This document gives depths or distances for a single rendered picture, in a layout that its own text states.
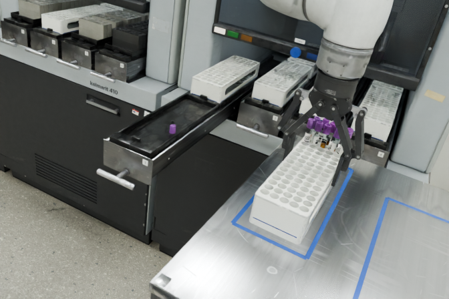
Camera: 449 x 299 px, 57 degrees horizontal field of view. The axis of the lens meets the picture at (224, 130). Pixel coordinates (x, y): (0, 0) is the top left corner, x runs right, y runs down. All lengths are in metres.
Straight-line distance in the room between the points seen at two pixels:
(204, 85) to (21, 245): 1.08
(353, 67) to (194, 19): 0.72
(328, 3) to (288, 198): 0.34
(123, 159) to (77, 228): 1.02
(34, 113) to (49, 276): 0.64
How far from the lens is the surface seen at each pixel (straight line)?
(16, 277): 1.80
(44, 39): 1.68
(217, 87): 1.18
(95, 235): 1.92
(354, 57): 0.74
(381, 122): 1.19
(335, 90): 0.77
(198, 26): 1.36
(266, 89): 1.24
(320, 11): 0.75
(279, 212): 0.73
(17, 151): 2.06
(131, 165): 0.96
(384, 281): 0.76
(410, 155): 1.28
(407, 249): 0.84
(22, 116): 1.93
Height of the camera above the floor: 1.31
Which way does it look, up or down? 28 degrees down
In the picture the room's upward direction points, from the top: 10 degrees clockwise
